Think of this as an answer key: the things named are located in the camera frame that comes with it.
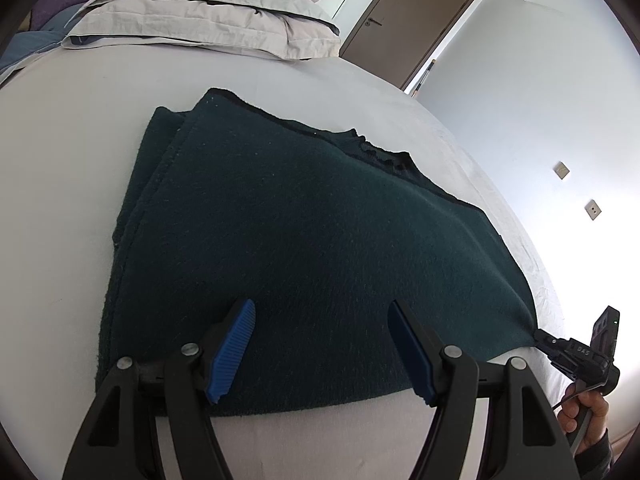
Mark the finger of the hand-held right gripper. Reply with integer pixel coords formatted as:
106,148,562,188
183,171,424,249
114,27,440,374
532,328,576,376

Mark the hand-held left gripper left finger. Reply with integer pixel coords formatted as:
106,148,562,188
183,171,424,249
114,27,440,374
62,298,257,480

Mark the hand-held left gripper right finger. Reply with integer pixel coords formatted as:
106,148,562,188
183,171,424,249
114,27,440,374
387,299,581,480

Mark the dark green sweater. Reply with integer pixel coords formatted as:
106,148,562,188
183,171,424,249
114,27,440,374
95,87,539,418

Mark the person's right forearm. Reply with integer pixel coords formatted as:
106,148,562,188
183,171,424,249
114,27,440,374
575,427,615,480

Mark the person's right hand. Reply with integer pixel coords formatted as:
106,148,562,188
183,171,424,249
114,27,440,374
557,389,611,448

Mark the bed with grey sheet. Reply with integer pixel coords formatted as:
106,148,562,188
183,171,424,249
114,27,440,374
0,35,576,480

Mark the thin pole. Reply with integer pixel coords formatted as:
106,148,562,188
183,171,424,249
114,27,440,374
407,59,437,97

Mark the folded grey blue duvet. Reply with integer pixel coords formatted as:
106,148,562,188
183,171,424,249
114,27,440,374
62,0,342,62

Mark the brown door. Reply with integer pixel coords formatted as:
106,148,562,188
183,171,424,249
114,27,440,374
340,0,479,92

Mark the blue pillow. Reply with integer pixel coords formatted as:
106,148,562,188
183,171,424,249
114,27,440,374
0,10,78,86

